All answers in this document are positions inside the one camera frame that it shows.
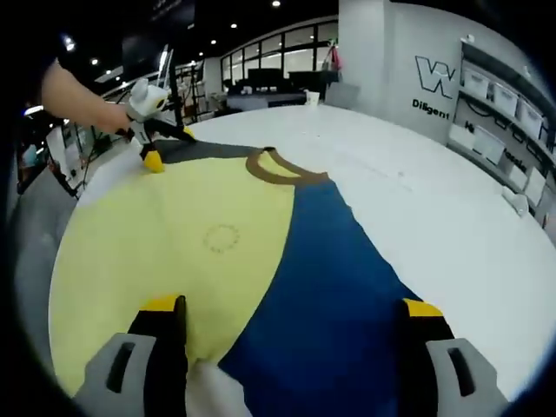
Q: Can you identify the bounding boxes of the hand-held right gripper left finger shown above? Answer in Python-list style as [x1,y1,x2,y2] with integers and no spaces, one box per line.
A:
[73,294,189,417]

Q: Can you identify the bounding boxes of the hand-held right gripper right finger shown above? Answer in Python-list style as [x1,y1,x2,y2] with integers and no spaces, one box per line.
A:
[398,297,510,417]

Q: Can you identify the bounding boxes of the yellow blue grey garment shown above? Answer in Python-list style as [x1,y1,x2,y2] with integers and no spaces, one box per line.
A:
[48,138,426,417]

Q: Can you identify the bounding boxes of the person's left hand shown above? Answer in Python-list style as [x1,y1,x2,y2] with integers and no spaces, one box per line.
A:
[93,103,134,141]

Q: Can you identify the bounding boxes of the black tripod stand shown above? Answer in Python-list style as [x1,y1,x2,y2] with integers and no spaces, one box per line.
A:
[166,43,187,128]

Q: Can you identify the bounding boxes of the dark office desk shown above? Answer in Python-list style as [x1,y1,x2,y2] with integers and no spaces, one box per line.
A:
[225,71,340,110]

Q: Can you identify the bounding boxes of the round ceiling spot lights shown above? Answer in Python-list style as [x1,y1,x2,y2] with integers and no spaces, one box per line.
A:
[64,0,282,66]

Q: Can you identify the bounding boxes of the small white table object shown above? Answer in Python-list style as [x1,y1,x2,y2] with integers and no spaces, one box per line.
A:
[502,186,530,217]

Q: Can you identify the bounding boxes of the grey office chair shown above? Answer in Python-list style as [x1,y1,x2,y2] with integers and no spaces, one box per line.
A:
[325,82,362,106]

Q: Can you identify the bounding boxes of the red hanging cloth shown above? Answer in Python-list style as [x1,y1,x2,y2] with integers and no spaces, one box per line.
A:
[327,43,345,74]

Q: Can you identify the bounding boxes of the row of white storage bins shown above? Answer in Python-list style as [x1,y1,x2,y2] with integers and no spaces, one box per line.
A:
[449,67,547,206]

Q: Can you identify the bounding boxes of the grey metal shelving unit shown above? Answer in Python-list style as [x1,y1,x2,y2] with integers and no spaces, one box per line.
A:
[447,36,556,229]

